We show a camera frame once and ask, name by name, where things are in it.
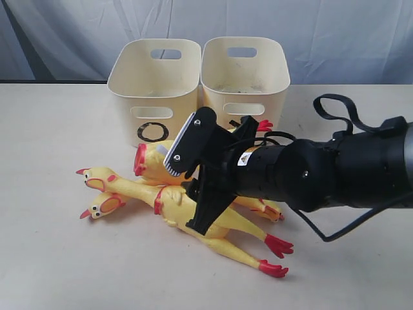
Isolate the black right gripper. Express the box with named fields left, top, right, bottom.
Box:
left=181, top=115, right=291, bottom=236

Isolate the broken chicken head with tube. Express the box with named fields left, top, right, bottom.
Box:
left=154, top=140, right=285, bottom=222

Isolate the yellow rubber chicken front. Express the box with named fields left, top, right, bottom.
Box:
left=76, top=166, right=295, bottom=279

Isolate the yellow rubber chicken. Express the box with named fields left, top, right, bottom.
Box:
left=76, top=166, right=295, bottom=279
left=79, top=119, right=275, bottom=222

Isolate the headless yellow rubber chicken body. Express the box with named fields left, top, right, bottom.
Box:
left=134, top=139, right=194, bottom=185

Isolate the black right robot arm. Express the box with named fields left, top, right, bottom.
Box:
left=166, top=112, right=412, bottom=242

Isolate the cream bin marked X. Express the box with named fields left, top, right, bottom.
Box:
left=200, top=36, right=290, bottom=137

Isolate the cream bin marked O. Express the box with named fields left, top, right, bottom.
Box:
left=107, top=39, right=201, bottom=147

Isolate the blue-grey backdrop curtain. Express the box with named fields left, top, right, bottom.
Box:
left=1, top=1, right=412, bottom=84

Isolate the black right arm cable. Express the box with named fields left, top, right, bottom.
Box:
left=225, top=93, right=413, bottom=243

